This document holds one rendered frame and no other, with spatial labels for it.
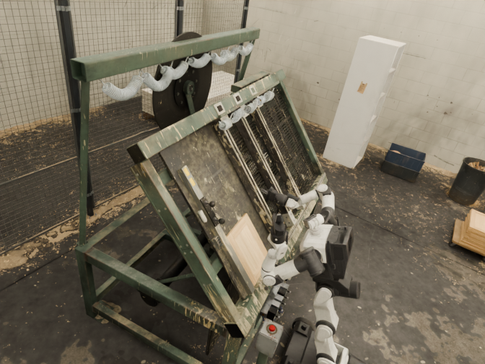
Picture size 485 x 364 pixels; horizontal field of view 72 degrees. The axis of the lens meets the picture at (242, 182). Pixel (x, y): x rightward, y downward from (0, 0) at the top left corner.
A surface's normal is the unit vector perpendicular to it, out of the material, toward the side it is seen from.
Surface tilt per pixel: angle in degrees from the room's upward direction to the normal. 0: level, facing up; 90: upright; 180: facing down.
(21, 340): 0
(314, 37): 90
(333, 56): 90
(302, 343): 0
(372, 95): 90
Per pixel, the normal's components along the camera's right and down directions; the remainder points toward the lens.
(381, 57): -0.55, 0.39
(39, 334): 0.14, -0.83
